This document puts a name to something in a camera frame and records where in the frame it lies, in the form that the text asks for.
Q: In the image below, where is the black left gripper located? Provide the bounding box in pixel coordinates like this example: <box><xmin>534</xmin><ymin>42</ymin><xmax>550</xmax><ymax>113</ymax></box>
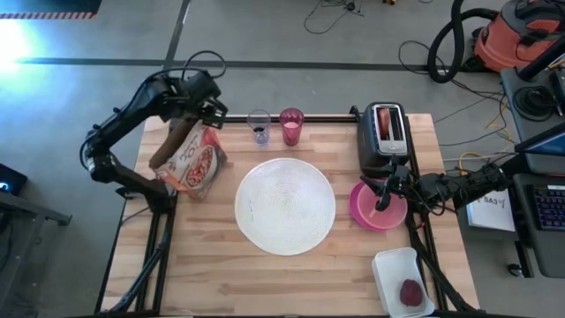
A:
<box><xmin>185</xmin><ymin>70</ymin><xmax>230</xmax><ymax>130</ymax></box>

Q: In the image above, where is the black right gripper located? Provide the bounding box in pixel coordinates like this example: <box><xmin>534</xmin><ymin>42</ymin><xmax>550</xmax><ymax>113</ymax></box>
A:
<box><xmin>360</xmin><ymin>163</ymin><xmax>418</xmax><ymax>212</ymax></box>

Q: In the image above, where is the magenta plate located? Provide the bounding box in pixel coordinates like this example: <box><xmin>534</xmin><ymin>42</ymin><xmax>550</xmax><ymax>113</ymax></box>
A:
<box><xmin>348</xmin><ymin>178</ymin><xmax>410</xmax><ymax>232</ymax></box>

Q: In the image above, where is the cereal box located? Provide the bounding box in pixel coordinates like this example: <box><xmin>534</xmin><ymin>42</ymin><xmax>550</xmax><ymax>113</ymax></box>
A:
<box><xmin>148</xmin><ymin>117</ymin><xmax>229</xmax><ymax>200</ymax></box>

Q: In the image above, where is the pink faceted tumbler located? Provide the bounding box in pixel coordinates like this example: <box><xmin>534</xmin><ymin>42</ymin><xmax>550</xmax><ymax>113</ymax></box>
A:
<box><xmin>279</xmin><ymin>108</ymin><xmax>305</xmax><ymax>148</ymax></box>

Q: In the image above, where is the round white woven placemat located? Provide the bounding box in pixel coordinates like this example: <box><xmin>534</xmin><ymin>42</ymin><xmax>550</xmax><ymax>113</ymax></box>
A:
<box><xmin>234</xmin><ymin>157</ymin><xmax>337</xmax><ymax>257</ymax></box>

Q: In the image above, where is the dark red toy fruit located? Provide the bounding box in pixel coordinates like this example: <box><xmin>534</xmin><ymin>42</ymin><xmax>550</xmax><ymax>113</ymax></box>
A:
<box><xmin>399</xmin><ymin>278</ymin><xmax>424</xmax><ymax>308</ymax></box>

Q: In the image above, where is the black toaster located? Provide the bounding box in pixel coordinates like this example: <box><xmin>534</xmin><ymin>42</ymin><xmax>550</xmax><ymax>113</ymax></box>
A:
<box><xmin>356</xmin><ymin>102</ymin><xmax>415</xmax><ymax>178</ymax></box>

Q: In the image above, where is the clear drinking glass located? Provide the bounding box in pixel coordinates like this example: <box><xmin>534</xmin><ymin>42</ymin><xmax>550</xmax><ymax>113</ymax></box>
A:
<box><xmin>246</xmin><ymin>109</ymin><xmax>272</xmax><ymax>147</ymax></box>

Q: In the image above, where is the white rectangular tray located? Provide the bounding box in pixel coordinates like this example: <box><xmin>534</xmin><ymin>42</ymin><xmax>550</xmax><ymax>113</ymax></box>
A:
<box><xmin>371</xmin><ymin>246</ymin><xmax>436</xmax><ymax>318</ymax></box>

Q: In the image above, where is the white paper sheet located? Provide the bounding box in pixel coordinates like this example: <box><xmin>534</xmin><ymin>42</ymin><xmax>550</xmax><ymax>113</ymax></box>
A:
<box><xmin>466</xmin><ymin>189</ymin><xmax>516</xmax><ymax>233</ymax></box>

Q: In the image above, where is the grey desk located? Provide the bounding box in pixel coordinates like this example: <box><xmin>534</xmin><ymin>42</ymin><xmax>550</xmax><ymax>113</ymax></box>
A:
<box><xmin>514</xmin><ymin>173</ymin><xmax>565</xmax><ymax>279</ymax></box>
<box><xmin>501</xmin><ymin>65</ymin><xmax>565</xmax><ymax>176</ymax></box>

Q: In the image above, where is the black keyboard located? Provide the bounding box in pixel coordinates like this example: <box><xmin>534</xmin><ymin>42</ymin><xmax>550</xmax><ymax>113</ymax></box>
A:
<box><xmin>531</xmin><ymin>184</ymin><xmax>565</xmax><ymax>231</ymax></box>

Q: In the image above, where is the tilted blue-screen monitor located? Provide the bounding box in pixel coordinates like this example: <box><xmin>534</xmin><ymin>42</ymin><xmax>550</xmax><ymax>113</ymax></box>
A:
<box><xmin>514</xmin><ymin>121</ymin><xmax>565</xmax><ymax>155</ymax></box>

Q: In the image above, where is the orange shop vacuum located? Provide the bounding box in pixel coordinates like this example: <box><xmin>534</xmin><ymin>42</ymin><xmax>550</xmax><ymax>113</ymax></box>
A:
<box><xmin>474</xmin><ymin>0</ymin><xmax>565</xmax><ymax>74</ymax></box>

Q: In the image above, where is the grey metal bench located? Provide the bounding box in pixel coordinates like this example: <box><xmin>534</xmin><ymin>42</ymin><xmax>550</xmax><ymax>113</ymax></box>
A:
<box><xmin>0</xmin><ymin>189</ymin><xmax>72</xmax><ymax>318</ymax></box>

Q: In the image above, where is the black monitor pole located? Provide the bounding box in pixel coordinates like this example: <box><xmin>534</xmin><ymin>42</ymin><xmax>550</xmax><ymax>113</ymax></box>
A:
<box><xmin>518</xmin><ymin>34</ymin><xmax>565</xmax><ymax>83</ymax></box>

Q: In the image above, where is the black box device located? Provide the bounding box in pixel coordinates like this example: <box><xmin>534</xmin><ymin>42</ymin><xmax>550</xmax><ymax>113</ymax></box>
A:
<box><xmin>0</xmin><ymin>163</ymin><xmax>28</xmax><ymax>196</ymax></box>

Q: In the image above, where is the black slanted frame post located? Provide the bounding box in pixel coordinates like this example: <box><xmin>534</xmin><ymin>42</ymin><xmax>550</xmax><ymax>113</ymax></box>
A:
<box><xmin>502</xmin><ymin>154</ymin><xmax>531</xmax><ymax>178</ymax></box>

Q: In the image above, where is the coiled black cable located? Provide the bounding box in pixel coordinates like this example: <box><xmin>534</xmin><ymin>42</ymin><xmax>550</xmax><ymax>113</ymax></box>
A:
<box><xmin>513</xmin><ymin>85</ymin><xmax>557</xmax><ymax>123</ymax></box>

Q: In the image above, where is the black floor cable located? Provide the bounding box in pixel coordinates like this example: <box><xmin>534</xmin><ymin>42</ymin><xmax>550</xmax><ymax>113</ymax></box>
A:
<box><xmin>303</xmin><ymin>0</ymin><xmax>365</xmax><ymax>35</ymax></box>

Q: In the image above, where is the black vacuum hose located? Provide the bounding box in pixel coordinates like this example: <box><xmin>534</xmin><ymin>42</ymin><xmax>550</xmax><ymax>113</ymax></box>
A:
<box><xmin>426</xmin><ymin>0</ymin><xmax>500</xmax><ymax>84</ymax></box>

